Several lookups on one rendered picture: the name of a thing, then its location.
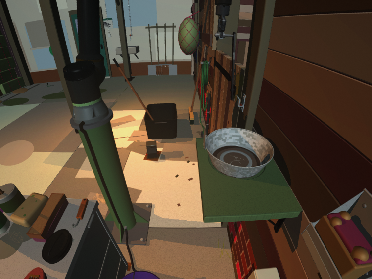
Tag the olive wooden post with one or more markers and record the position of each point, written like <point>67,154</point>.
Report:
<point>125,37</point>
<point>56,43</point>

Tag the black tub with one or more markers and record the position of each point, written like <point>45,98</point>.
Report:
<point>161,120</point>

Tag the small dark block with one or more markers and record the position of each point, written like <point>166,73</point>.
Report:
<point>151,148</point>

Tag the brown floor mat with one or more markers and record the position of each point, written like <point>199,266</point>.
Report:
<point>158,156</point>

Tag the green hay net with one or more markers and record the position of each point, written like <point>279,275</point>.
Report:
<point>188,33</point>

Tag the black round disc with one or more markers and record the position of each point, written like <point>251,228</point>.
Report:
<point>57,245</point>

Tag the brown wooden brush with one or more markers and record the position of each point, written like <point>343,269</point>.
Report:
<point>48,216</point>

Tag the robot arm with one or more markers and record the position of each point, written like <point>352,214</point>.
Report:
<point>85,55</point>

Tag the black door bar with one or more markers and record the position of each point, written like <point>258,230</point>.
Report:
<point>234,66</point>

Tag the dark grey cabinet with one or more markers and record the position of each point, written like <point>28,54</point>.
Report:
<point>93,247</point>

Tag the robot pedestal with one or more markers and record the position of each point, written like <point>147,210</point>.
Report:
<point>104,162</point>

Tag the white green sign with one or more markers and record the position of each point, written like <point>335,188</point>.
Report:
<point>107,23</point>

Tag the green ledge shelf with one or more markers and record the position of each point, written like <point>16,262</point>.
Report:
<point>244,194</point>

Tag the grey tool rack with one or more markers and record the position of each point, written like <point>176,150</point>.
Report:
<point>161,48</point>

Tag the green door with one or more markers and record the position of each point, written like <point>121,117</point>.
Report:
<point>105,52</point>

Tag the maroon pad with wooden knobs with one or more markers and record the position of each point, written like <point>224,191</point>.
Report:
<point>345,235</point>

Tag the white wall trough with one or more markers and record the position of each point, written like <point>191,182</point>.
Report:
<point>127,51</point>

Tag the brown plank stable wall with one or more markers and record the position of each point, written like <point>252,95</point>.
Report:
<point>319,87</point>

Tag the red plaid rug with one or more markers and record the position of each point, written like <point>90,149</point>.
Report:
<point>241,250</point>

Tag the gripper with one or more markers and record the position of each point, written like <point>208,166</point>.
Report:
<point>222,7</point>

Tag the cream box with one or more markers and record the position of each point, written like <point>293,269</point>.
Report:
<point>266,273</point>

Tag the grey notice board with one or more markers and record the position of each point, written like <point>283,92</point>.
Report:
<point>36,34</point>

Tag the green round tin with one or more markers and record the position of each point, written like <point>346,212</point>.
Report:
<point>3,223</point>
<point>10,197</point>

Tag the purple ball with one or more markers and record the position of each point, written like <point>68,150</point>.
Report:
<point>141,275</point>

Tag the grey metal feed pan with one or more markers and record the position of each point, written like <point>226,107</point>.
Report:
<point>229,139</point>

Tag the red brush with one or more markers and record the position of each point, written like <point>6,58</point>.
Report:
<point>35,273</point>

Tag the grey latch keeper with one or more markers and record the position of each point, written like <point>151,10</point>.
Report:
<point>241,100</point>

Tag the dark shelf unit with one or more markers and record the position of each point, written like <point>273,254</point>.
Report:
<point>10,49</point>

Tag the wooden slatted stable door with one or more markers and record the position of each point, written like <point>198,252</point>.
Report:
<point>222,96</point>

